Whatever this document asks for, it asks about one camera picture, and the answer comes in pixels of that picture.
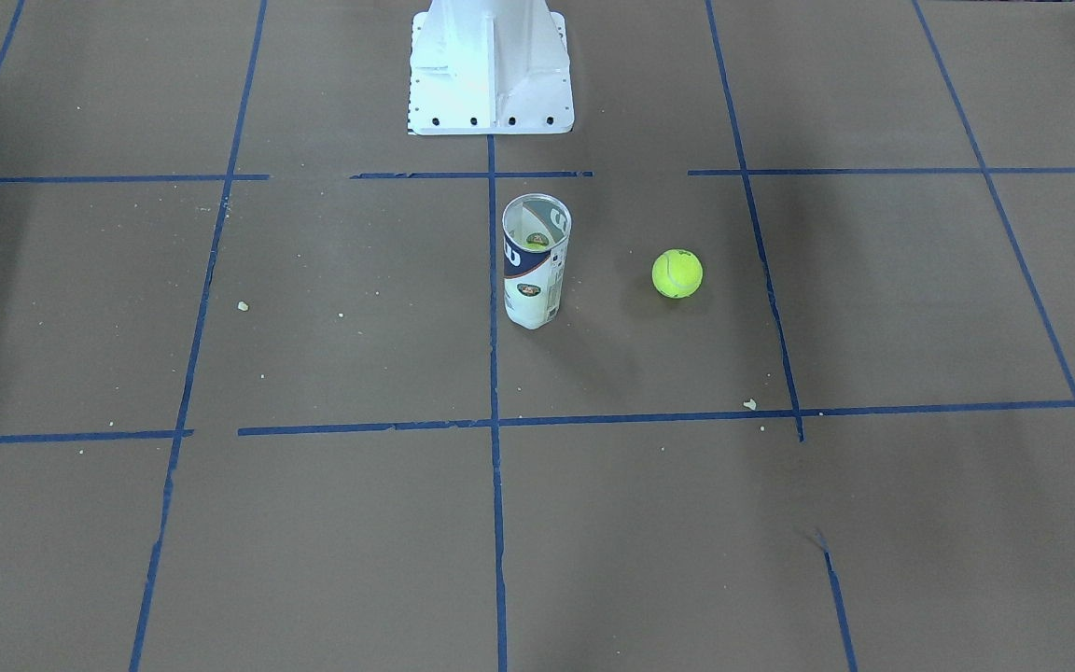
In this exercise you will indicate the yellow tennis ball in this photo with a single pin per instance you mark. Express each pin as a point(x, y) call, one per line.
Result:
point(677, 273)

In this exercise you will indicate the clear tennis ball can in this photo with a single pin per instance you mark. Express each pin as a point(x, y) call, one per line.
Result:
point(537, 230)

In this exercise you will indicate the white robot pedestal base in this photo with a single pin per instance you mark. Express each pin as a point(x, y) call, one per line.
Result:
point(479, 67)

